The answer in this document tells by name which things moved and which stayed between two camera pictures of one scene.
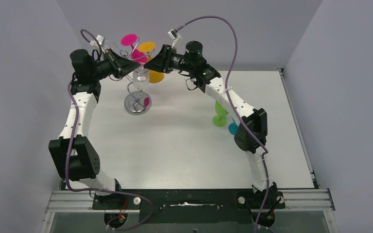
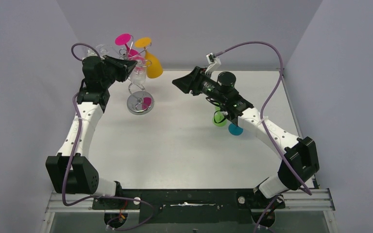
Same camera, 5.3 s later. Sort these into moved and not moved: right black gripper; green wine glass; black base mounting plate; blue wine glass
Moved: right black gripper
Not moved: blue wine glass; black base mounting plate; green wine glass
